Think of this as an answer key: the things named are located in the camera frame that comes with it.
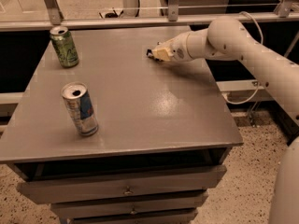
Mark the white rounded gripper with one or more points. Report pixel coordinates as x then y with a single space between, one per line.
177 49

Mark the blue rxbar blueberry wrapper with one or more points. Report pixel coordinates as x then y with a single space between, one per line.
150 54

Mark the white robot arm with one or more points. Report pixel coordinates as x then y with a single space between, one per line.
227 39

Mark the green soda can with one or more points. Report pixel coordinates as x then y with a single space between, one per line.
64 46

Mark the silver blue redbull can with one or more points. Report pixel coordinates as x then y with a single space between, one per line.
80 108

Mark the grey drawer cabinet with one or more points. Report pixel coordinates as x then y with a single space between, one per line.
151 116

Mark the top grey drawer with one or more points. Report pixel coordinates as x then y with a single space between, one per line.
122 185

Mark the grey drawer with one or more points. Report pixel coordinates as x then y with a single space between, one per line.
158 217
131 205
122 185

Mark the grey metal railing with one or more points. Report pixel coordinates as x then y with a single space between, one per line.
31 15

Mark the middle grey drawer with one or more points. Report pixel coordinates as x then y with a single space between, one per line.
131 205

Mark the bottom grey drawer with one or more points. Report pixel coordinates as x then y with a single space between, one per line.
158 217

